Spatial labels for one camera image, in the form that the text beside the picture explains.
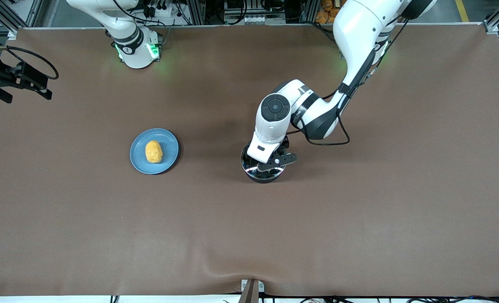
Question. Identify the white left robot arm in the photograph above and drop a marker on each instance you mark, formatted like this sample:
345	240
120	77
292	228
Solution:
359	25

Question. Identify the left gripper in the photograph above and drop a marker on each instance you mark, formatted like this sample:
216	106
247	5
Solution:
286	143

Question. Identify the glass lid with blue knob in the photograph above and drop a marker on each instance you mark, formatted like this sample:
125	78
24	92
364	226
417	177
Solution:
274	172

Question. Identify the bag of orange items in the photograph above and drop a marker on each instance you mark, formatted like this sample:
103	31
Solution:
325	17

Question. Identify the white terminal strip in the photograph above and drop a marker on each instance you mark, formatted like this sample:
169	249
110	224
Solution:
253	19

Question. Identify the white power strip with plugs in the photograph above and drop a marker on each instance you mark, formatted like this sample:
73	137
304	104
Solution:
165	10

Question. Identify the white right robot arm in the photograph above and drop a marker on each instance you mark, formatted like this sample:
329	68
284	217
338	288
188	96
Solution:
136	54

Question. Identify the yellow potato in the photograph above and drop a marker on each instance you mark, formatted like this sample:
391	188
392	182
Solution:
153	151

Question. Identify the brown table mat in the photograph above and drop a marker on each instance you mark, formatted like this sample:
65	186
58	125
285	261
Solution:
249	231

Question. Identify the blue round plate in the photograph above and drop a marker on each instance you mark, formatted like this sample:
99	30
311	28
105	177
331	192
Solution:
169	147

